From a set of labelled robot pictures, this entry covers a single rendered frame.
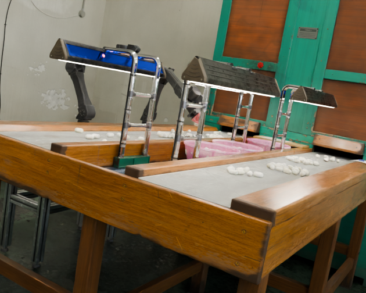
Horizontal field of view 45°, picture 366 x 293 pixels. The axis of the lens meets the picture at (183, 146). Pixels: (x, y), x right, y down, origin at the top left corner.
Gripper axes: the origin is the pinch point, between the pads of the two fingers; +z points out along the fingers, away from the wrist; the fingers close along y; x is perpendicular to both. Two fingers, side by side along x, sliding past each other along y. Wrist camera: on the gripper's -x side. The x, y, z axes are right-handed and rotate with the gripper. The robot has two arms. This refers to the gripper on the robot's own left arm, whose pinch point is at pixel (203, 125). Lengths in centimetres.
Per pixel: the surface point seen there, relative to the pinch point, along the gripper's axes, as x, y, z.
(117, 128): 17, -53, -10
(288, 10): -70, 58, -41
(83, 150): -7, -113, 18
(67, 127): 17, -86, -11
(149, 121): -17, -80, 12
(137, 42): 67, 129, -159
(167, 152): -5, -60, 20
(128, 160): -6, -91, 23
